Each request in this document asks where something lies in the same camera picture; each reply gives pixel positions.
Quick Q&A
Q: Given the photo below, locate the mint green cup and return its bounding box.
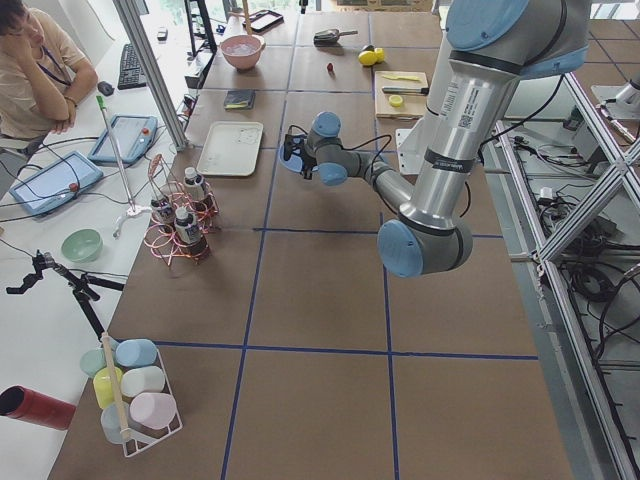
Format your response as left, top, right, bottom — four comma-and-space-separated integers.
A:
79, 348, 106, 378

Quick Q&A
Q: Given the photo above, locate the bottle white cap right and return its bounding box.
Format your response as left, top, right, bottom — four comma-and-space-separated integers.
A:
184, 167, 208, 212

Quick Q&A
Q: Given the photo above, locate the white wire cup basket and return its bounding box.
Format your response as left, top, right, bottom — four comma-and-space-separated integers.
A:
92, 333, 183, 458

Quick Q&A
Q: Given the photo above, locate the steel cylinder black cap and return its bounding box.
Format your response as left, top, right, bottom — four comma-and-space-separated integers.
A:
381, 86, 429, 96

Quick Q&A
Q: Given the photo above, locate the grey yellow sponge cloth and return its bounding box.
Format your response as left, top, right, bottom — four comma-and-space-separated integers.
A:
223, 89, 255, 111

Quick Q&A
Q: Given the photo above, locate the black keyboard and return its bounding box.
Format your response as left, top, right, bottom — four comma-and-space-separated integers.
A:
117, 43, 146, 90

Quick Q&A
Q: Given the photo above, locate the copper wire bottle rack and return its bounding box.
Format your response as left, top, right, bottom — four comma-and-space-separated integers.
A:
144, 154, 219, 265

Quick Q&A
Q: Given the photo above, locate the pink cup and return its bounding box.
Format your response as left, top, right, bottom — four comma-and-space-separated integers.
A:
129, 392, 177, 430

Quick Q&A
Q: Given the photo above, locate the black tripod camera mount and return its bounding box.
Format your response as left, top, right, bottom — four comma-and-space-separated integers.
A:
5, 251, 126, 344

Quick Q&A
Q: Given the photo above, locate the blue teach pendant rear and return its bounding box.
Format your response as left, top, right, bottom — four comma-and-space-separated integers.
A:
88, 115, 158, 165

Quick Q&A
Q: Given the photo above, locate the seated person beige shirt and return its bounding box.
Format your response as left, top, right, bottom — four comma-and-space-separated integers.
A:
1, 1, 98, 140

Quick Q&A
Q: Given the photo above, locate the pale blue cup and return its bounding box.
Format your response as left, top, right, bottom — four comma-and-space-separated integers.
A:
100, 402, 123, 445

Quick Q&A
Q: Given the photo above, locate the bottle white cap front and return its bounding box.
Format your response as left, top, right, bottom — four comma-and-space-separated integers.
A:
174, 206, 209, 258

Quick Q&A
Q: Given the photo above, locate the black picture frame tray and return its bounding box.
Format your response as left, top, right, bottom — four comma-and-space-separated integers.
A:
249, 9, 284, 34

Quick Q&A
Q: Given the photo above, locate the white stand with green tip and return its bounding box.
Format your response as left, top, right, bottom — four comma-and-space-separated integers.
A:
96, 95, 149, 239

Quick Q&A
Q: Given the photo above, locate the wooden cutting board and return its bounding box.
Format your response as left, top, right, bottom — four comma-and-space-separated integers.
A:
374, 71, 429, 119

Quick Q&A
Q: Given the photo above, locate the yellow cup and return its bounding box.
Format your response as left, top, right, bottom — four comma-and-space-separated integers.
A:
92, 367, 114, 410

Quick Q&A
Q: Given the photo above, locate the pink bowl with ice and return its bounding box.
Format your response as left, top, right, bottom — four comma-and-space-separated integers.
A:
220, 34, 266, 71

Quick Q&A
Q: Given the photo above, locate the black computer mouse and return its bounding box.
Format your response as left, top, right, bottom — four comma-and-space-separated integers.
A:
97, 81, 114, 96

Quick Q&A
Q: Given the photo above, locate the yellow lemon rear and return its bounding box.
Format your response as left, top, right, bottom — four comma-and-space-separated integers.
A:
374, 48, 385, 63

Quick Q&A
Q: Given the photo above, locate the half lemon slice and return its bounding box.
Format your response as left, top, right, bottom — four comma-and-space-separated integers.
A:
388, 94, 404, 108

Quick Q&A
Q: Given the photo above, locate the yellow lemon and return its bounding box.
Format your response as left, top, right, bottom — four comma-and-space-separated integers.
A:
374, 48, 385, 63
358, 50, 378, 67

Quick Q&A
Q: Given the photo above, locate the red cylinder can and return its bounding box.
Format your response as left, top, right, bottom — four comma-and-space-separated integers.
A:
1, 385, 76, 430

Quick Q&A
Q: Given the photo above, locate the yellow plastic knife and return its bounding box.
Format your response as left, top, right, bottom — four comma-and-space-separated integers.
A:
381, 74, 423, 83

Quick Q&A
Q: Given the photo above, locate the blue plate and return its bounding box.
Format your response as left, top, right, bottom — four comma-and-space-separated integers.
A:
277, 135, 305, 174

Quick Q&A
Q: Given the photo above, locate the green bowl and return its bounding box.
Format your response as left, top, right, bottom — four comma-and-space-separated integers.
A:
61, 229, 103, 263

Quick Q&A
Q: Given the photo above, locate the cream bear tray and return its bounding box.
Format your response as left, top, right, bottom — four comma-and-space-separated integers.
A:
196, 121, 263, 177

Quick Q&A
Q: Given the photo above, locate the yellow lemon front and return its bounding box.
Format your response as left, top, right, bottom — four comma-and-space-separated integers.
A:
358, 50, 378, 67

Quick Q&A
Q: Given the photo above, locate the bottle white cap left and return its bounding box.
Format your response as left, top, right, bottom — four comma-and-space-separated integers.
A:
150, 196, 175, 233

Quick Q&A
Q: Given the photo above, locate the blue teach pendant front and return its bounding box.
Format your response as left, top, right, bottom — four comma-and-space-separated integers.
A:
9, 151, 103, 216

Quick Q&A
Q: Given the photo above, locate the white cup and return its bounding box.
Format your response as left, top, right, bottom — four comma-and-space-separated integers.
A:
121, 365, 165, 398

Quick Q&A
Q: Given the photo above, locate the blue teach pendant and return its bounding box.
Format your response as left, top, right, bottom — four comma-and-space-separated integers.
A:
9, 151, 103, 216
88, 115, 158, 165

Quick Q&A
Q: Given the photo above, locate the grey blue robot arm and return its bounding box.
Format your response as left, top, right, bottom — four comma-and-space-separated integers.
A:
280, 1, 591, 277

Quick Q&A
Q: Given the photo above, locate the bottle white cap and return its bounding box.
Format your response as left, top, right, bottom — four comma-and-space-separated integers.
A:
174, 206, 209, 258
150, 196, 175, 233
184, 167, 208, 212

